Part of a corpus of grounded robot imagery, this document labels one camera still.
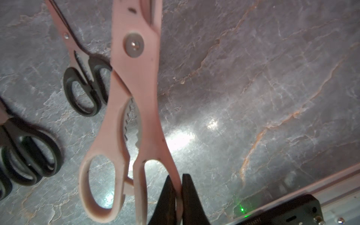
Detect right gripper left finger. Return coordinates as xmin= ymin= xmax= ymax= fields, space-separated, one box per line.
xmin=148 ymin=176 xmax=177 ymax=225

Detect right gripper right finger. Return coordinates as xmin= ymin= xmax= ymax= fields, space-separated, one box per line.
xmin=182 ymin=174 xmax=210 ymax=225

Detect pink handled scissors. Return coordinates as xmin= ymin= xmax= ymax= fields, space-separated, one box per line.
xmin=78 ymin=1 xmax=183 ymax=225

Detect large black scissors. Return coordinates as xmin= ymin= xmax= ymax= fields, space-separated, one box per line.
xmin=1 ymin=102 xmax=63 ymax=186

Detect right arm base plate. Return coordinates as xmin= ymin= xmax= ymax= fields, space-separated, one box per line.
xmin=236 ymin=194 xmax=326 ymax=225

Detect aluminium front rail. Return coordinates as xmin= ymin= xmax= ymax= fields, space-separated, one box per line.
xmin=232 ymin=164 xmax=360 ymax=225

